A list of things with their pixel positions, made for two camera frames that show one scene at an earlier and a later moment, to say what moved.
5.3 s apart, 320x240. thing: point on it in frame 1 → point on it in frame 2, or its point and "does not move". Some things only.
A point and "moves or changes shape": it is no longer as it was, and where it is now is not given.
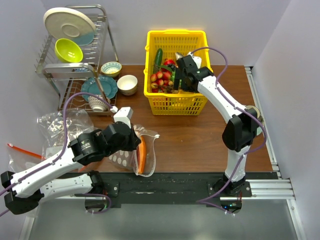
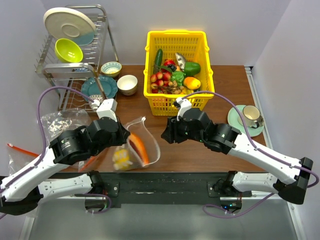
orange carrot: [141, 154] moves or changes shape
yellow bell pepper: [181, 92] → [120, 157]
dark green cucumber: [158, 57] does not move
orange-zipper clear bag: [19, 159] does not move
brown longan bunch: [169, 89] does not move
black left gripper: [135, 140] → [123, 133]
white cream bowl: [127, 84] does not move
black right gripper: [178, 77] → [172, 130]
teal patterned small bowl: [111, 69] does not move
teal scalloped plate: [91, 86] does not move
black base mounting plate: [175, 187] does not move
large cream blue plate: [62, 22] does not move
